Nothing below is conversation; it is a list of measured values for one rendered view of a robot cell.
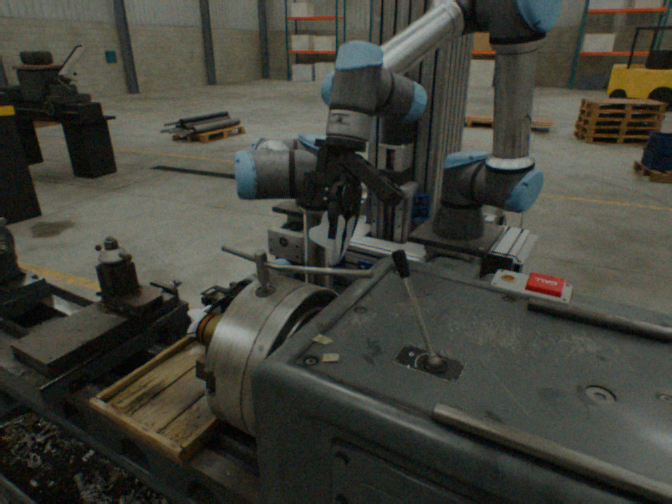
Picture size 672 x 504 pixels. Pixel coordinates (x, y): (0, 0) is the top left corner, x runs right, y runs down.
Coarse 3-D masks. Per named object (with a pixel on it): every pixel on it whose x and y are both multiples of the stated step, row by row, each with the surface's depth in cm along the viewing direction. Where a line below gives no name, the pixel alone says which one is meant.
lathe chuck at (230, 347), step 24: (288, 288) 86; (240, 312) 82; (264, 312) 81; (216, 336) 81; (240, 336) 79; (216, 360) 80; (240, 360) 78; (216, 384) 80; (240, 384) 77; (216, 408) 83; (240, 408) 79
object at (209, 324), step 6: (210, 312) 101; (204, 318) 99; (210, 318) 99; (216, 318) 98; (198, 324) 98; (204, 324) 98; (210, 324) 97; (216, 324) 96; (198, 330) 98; (204, 330) 98; (210, 330) 96; (198, 336) 98; (204, 336) 97; (210, 336) 96; (204, 342) 97
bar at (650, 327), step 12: (528, 300) 75; (540, 300) 74; (552, 300) 74; (552, 312) 73; (564, 312) 72; (576, 312) 72; (588, 312) 71; (600, 312) 71; (600, 324) 70; (612, 324) 69; (624, 324) 69; (636, 324) 68; (648, 324) 68; (648, 336) 68; (660, 336) 67
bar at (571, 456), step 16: (432, 416) 52; (448, 416) 51; (464, 416) 51; (480, 416) 51; (480, 432) 50; (496, 432) 49; (512, 432) 49; (512, 448) 49; (528, 448) 48; (544, 448) 47; (560, 448) 47; (560, 464) 46; (576, 464) 46; (592, 464) 45; (608, 464) 45; (608, 480) 44; (624, 480) 44; (640, 480) 43; (656, 480) 43; (640, 496) 43; (656, 496) 43
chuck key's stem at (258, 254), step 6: (258, 252) 81; (264, 252) 81; (258, 258) 80; (264, 258) 81; (258, 264) 81; (258, 270) 82; (264, 270) 82; (258, 276) 83; (264, 276) 82; (264, 282) 83; (264, 288) 84
